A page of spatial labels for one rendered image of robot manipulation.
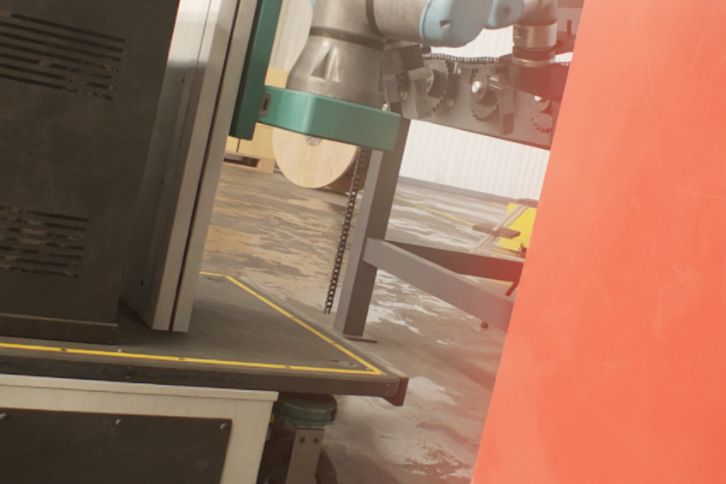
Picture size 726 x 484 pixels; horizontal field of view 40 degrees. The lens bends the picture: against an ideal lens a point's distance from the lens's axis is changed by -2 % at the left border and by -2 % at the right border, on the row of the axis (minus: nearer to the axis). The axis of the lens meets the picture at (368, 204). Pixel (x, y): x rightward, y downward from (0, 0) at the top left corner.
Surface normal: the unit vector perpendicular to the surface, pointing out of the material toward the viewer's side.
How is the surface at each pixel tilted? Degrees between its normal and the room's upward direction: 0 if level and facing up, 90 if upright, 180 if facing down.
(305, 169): 90
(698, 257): 90
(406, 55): 83
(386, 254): 90
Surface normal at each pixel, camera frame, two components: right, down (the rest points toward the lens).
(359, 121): 0.50, 0.18
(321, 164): -0.56, -0.06
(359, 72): 0.51, -0.13
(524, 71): -0.82, 0.26
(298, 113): -0.84, -0.15
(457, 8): 0.75, 0.34
